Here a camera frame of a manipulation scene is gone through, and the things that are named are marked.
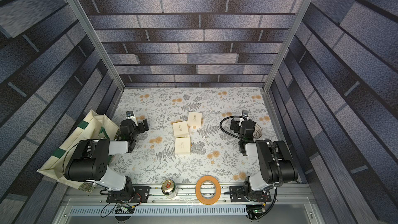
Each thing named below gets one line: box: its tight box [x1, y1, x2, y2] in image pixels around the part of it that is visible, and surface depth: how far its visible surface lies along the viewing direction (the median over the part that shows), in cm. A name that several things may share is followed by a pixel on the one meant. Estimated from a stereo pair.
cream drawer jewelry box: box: [174, 136, 191, 155], surface depth 89 cm
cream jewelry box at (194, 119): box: [187, 112, 203, 129], surface depth 100 cm
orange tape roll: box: [195, 175, 222, 206], surface depth 74 cm
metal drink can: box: [161, 179, 179, 199], surface depth 68 cm
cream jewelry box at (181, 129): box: [172, 120, 190, 138], surface depth 97 cm
